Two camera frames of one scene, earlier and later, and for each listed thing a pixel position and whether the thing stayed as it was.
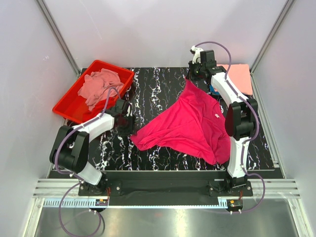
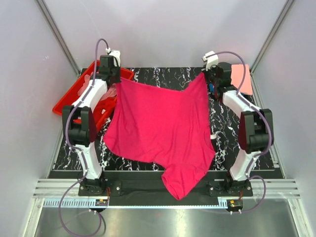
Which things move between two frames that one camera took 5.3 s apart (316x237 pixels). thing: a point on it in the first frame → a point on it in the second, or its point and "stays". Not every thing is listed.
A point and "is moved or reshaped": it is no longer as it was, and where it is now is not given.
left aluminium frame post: [73, 59] stays
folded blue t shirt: [212, 90] stays
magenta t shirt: [192, 122] is moved or reshaped
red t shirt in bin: [98, 109] stays
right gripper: [191, 65] → [213, 67]
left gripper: [131, 129] → [118, 69]
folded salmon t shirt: [239, 75] stays
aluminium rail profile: [56, 188] stays
